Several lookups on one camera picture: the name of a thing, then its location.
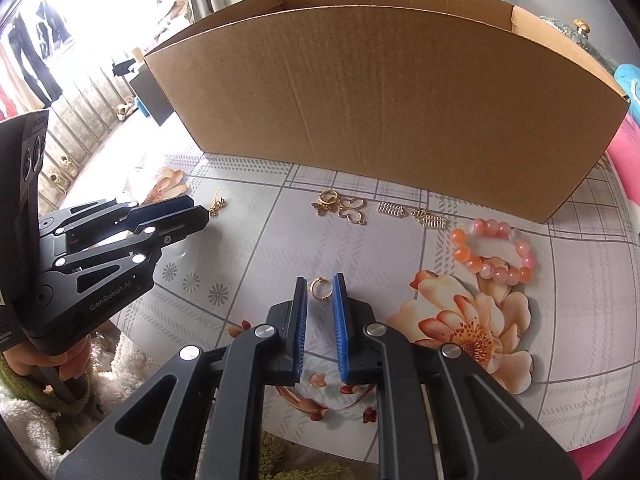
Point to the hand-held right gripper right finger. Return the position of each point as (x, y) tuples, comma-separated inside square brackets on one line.
[(341, 330)]

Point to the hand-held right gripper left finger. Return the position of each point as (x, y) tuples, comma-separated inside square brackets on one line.
[(300, 330)]

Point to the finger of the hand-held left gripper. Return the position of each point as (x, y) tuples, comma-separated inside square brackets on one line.
[(185, 222), (165, 205)]

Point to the gold dangle earring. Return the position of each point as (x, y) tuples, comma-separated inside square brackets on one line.
[(217, 206)]

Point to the gold butterfly outline charm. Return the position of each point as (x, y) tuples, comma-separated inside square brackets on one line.
[(353, 210)]

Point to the brown cardboard box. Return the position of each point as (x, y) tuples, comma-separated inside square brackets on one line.
[(375, 100)]

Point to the person's left hand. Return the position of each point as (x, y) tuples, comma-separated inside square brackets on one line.
[(70, 360)]

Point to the small blue bin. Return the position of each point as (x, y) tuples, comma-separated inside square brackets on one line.
[(143, 107)]

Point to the dark cabinet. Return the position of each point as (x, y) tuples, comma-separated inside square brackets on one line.
[(150, 95)]

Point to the metal window railing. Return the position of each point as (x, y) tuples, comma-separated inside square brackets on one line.
[(85, 125)]

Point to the small abacus charm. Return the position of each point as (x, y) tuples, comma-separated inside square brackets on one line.
[(432, 221), (391, 209)]

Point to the dark hanging garment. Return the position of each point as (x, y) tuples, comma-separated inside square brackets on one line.
[(30, 55)]

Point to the pink floral blanket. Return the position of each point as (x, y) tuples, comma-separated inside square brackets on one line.
[(622, 410)]

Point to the grey lace cloth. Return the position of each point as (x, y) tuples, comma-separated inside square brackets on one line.
[(595, 50)]

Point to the blue striped garment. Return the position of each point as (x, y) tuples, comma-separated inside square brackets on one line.
[(627, 80)]

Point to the mushroom figurine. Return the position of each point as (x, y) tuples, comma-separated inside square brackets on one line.
[(581, 24)]

